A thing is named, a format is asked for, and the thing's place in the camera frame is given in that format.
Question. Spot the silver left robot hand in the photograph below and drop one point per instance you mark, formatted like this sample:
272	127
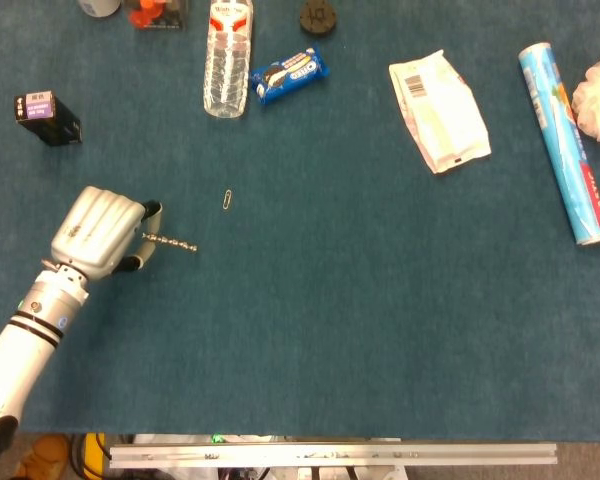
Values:
97	230

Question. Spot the silver beaded metal chain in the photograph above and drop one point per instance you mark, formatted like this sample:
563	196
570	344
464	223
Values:
172	242

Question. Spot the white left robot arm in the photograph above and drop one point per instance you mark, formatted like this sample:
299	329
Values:
22	345

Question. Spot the black rectangular carton box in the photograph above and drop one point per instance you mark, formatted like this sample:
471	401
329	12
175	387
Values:
46	118

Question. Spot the metal paper clip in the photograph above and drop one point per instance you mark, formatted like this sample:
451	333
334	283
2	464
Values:
227	199

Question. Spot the blue felt table cloth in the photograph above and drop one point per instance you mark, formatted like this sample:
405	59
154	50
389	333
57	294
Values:
300	280

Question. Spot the clear plastic water bottle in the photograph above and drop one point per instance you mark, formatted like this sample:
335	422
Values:
227	62

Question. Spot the orange and black object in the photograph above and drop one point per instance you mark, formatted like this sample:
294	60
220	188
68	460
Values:
156	12

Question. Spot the blue Oreo cookie pack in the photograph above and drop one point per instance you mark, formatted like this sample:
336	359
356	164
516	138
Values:
289	75

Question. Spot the black round chess piece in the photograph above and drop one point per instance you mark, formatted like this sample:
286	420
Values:
319	17

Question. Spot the white plastic pouch with barcode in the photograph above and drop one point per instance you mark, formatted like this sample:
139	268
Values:
437	117

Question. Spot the light blue plastic wrap roll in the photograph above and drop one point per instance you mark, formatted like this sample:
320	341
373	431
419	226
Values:
562	145

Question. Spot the pale pink bath pouf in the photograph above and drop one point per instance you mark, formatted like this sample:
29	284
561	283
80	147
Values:
599	102

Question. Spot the aluminium profile rail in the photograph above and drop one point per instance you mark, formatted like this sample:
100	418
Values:
330	454

